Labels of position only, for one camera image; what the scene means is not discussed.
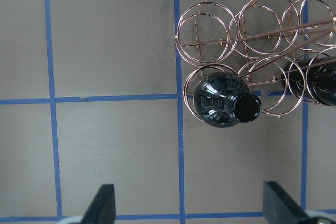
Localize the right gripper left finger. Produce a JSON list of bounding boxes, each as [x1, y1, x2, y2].
[[81, 184, 116, 224]]

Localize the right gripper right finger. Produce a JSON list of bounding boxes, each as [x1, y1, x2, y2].
[[262, 181, 311, 224]]

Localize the dark wine bottle front slot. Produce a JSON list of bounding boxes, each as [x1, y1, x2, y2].
[[193, 71, 261, 128]]

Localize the dark wine bottle handle side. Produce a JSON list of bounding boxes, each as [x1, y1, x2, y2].
[[281, 54, 335, 106]]

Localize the copper wire wine basket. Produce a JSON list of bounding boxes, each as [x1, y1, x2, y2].
[[175, 0, 335, 121]]

